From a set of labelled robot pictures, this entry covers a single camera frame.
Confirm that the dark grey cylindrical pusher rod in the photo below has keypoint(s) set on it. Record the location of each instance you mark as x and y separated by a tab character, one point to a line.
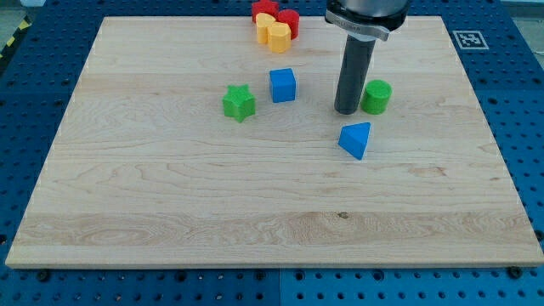
356	61

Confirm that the blue triangle block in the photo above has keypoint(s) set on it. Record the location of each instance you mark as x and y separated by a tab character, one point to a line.
354	138

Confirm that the green cylinder block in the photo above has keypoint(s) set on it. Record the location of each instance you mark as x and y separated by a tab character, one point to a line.
376	96

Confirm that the red cylinder block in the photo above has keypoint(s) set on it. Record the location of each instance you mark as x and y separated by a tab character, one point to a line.
292	18

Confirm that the blue cube block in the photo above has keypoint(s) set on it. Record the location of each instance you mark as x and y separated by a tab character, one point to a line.
282	85

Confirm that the yellow hexagon block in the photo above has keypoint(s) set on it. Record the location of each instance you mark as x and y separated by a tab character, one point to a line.
279	37

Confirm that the yellow heart block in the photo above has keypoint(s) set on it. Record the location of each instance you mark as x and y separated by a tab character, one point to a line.
263	21

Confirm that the red star block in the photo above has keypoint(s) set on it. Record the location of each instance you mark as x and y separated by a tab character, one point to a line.
264	6

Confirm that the white fiducial marker tag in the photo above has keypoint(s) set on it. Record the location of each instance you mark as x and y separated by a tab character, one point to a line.
470	40

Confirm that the green star block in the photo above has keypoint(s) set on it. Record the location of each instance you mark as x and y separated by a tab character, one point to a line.
239	102

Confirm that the light wooden board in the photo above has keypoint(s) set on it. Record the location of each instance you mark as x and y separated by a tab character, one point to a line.
146	171

